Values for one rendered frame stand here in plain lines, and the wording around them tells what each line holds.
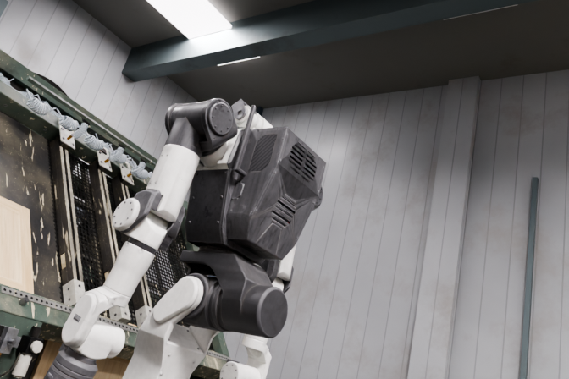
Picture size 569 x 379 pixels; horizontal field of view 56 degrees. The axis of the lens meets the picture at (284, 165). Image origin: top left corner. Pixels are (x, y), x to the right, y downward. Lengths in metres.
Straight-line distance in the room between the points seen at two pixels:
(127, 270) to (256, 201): 0.32
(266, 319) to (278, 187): 0.31
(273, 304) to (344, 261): 4.24
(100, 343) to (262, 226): 0.43
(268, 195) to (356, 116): 4.97
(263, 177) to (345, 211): 4.42
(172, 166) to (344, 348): 4.16
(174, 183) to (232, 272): 0.24
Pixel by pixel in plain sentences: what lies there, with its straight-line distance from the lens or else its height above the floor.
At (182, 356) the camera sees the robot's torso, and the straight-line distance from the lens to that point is 1.39.
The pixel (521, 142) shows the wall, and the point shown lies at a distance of 5.35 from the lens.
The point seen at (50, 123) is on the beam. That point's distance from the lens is 3.26.
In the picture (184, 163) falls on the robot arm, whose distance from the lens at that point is 1.25.
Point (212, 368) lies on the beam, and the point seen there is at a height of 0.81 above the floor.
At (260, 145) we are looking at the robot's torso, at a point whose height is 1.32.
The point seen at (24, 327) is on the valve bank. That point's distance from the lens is 2.42.
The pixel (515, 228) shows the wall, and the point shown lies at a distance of 5.01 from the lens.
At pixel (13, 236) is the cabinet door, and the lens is 2.65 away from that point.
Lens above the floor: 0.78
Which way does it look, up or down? 22 degrees up
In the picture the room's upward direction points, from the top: 14 degrees clockwise
